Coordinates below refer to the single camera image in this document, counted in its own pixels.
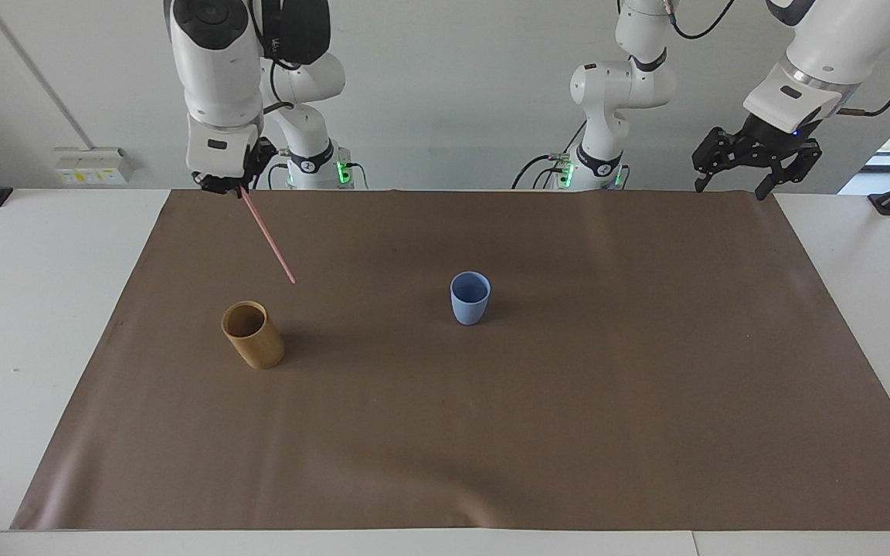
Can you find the wooden bamboo cup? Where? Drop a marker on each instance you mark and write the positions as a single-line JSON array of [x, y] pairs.
[[253, 336]]

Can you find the pink chopstick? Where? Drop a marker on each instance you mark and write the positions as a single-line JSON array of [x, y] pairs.
[[267, 235]]

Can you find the white wall socket box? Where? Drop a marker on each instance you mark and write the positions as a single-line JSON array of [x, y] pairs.
[[93, 166]]

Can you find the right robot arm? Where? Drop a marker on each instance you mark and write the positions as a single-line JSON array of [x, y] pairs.
[[217, 77]]

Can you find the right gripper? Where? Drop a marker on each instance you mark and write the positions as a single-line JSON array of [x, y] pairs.
[[256, 150]]

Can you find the blue cup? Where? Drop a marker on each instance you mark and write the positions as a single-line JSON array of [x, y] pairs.
[[470, 301]]

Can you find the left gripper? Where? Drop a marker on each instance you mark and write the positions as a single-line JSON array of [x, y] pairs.
[[773, 137]]

